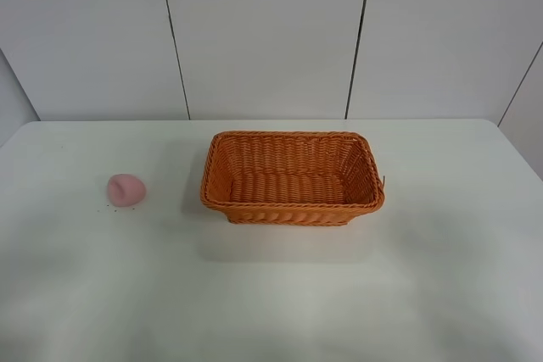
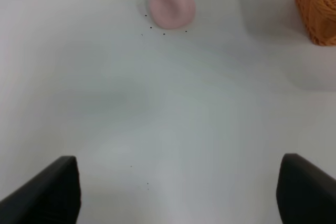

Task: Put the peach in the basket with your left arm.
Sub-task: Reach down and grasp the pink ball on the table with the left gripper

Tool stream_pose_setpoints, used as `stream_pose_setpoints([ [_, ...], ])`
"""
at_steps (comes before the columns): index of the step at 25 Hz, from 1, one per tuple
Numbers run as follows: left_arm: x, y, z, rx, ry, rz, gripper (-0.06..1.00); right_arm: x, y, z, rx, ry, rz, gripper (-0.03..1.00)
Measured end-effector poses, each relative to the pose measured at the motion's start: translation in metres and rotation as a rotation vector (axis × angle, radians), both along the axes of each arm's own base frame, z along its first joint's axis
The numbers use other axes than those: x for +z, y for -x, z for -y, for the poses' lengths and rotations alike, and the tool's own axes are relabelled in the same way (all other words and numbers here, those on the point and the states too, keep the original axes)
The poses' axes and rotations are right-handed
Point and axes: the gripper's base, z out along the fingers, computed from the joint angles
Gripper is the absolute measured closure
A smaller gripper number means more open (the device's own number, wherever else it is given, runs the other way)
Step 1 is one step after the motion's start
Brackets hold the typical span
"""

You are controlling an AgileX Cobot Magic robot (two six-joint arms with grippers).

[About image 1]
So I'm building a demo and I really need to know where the pink peach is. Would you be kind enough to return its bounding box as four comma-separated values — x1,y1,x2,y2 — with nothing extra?
107,174,147,208

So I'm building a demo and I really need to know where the orange wicker basket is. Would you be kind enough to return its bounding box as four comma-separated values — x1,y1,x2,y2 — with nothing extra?
200,131,385,226

